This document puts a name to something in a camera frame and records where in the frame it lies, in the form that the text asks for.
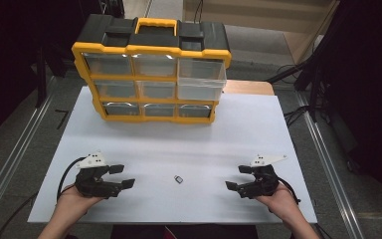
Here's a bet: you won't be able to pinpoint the metal floor rail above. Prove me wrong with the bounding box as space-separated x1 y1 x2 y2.
293 91 366 239
0 75 58 235

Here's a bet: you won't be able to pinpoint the black hanging cable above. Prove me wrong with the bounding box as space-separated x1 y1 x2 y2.
193 0 205 25

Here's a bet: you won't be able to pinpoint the person's right hand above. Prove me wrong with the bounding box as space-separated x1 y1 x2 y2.
254 182 300 217

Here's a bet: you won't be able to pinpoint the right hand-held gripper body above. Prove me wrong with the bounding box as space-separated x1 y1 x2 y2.
236 153 288 200

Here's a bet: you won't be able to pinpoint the yellow and black organizer cabinet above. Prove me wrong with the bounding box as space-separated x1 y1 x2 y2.
71 13 233 125

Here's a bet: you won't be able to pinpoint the set of clear closed drawers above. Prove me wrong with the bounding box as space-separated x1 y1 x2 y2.
81 52 213 119

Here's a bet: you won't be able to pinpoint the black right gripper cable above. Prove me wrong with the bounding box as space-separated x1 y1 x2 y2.
278 176 302 205

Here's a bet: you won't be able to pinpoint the clear plastic drawer bin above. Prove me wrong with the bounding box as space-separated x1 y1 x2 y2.
176 58 229 102

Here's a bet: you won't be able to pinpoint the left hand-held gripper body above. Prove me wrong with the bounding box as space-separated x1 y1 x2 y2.
74 150 120 200

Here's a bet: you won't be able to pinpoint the black floor cables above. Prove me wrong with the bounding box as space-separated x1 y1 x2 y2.
266 62 314 127

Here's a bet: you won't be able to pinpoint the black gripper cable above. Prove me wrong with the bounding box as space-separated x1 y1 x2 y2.
0 156 87 239
278 176 302 205

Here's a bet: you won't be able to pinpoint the person's dark clothing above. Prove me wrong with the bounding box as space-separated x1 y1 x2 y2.
109 224 261 239

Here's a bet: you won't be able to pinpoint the person's left hand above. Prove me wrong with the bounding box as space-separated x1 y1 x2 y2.
57 184 106 221

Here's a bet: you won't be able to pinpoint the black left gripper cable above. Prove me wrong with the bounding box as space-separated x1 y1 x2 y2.
0 156 87 239

